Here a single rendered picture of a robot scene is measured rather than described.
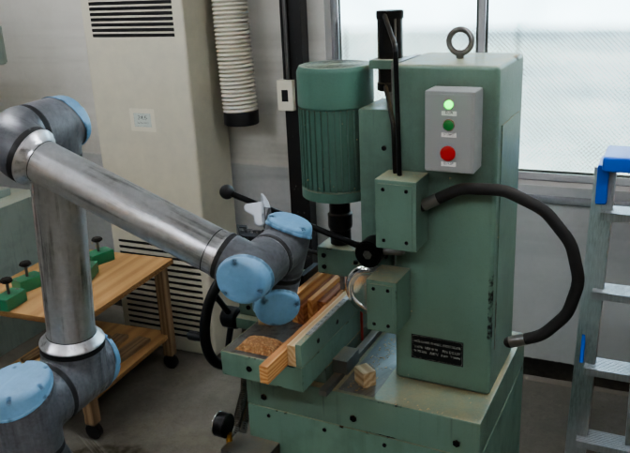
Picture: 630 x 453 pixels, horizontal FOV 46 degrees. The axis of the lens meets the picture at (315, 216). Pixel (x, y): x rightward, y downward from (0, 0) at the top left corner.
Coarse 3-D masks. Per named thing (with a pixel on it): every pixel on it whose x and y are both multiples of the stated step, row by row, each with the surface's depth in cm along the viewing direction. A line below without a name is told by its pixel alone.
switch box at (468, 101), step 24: (432, 96) 144; (456, 96) 142; (480, 96) 143; (432, 120) 145; (456, 120) 143; (480, 120) 145; (432, 144) 147; (456, 144) 144; (480, 144) 147; (432, 168) 148; (456, 168) 146
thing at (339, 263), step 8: (328, 240) 186; (320, 248) 182; (328, 248) 181; (336, 248) 181; (344, 248) 180; (352, 248) 180; (320, 256) 183; (328, 256) 182; (336, 256) 181; (344, 256) 180; (352, 256) 179; (320, 264) 184; (328, 264) 183; (336, 264) 182; (344, 264) 180; (320, 272) 184; (328, 272) 183; (336, 272) 182; (344, 272) 181
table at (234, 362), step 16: (240, 320) 192; (256, 320) 190; (352, 320) 183; (240, 336) 176; (272, 336) 175; (288, 336) 175; (336, 336) 175; (352, 336) 184; (224, 352) 169; (240, 352) 168; (320, 352) 168; (336, 352) 176; (224, 368) 171; (240, 368) 168; (256, 368) 166; (288, 368) 162; (304, 368) 161; (320, 368) 169; (272, 384) 166; (288, 384) 164; (304, 384) 162
